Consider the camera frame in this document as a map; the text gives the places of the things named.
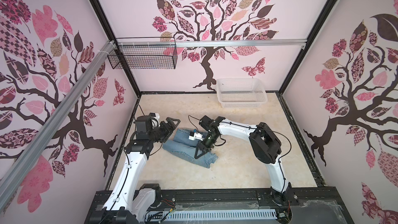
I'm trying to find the blue denim long pants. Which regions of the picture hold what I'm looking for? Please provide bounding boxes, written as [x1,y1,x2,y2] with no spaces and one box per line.
[163,129,218,169]

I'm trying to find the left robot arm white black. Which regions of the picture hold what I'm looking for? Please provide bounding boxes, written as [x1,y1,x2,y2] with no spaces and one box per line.
[88,113,180,224]

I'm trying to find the black wire basket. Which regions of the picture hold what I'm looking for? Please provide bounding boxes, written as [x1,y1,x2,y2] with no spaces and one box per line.
[108,37,178,69]

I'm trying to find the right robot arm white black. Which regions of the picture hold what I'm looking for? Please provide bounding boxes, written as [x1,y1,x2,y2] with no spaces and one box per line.
[189,116,291,206]

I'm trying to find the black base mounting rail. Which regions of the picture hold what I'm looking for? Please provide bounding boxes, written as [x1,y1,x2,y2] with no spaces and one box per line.
[93,186,338,207]

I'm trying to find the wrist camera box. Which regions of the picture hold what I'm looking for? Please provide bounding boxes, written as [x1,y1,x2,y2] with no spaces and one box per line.
[149,113,160,126]
[189,131,206,141]

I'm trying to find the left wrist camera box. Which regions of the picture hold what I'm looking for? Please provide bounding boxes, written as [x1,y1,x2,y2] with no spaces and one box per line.
[149,113,160,126]

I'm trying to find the aluminium rail back wall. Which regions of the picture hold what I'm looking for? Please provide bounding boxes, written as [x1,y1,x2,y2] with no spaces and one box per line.
[118,39,307,48]

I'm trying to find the white slotted cable duct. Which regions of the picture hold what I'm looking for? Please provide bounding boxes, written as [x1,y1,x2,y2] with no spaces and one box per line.
[161,209,278,222]

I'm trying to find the aluminium rail wall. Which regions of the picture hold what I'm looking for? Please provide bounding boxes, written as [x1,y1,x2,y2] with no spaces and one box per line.
[118,39,307,48]
[1,40,116,210]

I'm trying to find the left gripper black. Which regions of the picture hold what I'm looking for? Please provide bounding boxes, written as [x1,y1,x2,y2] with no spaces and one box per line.
[148,117,180,143]

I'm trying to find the aluminium rail left wall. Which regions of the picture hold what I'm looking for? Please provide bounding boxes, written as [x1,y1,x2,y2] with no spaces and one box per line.
[1,40,116,210]

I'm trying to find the black camera cable right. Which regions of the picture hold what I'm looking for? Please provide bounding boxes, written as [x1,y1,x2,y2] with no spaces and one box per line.
[187,114,203,128]

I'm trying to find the white plastic mesh basket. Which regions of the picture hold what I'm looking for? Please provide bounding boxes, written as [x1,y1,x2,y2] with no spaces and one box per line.
[216,78,268,108]

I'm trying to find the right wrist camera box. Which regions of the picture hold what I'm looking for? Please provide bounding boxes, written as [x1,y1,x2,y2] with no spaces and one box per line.
[189,131,206,141]

